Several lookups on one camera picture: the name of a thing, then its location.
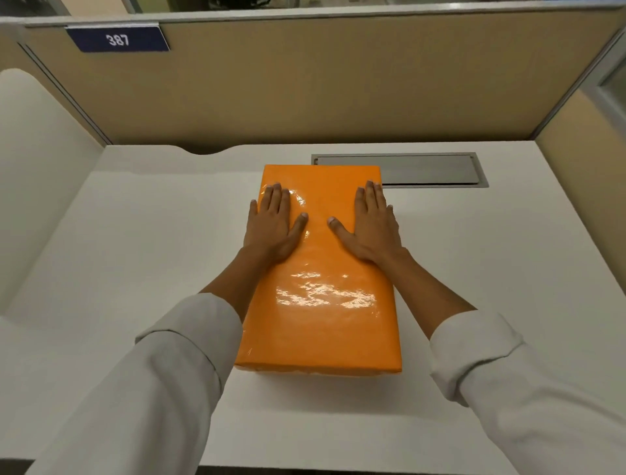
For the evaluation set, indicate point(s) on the beige partition with glass window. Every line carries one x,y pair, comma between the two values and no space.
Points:
587,161

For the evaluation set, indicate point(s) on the person's left forearm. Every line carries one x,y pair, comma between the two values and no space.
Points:
186,352

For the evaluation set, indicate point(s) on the person's right hand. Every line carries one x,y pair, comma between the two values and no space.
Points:
374,232

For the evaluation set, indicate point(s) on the person's right forearm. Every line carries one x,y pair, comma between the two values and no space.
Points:
489,362

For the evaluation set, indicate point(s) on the beige partition panel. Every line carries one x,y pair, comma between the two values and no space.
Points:
342,83
29,58

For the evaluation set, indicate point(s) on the white table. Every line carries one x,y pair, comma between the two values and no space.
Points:
489,244

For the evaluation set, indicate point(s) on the orange cardboard box lid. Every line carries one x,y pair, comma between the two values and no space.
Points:
318,313

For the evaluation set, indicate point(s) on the blue number sign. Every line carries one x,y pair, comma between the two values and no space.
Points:
117,39

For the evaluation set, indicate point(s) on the white side divider panel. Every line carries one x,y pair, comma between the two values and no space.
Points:
39,171

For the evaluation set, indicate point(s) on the person's left hand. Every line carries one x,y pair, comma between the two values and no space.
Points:
269,230

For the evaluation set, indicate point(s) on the orange cardboard box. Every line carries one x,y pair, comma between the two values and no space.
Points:
313,374

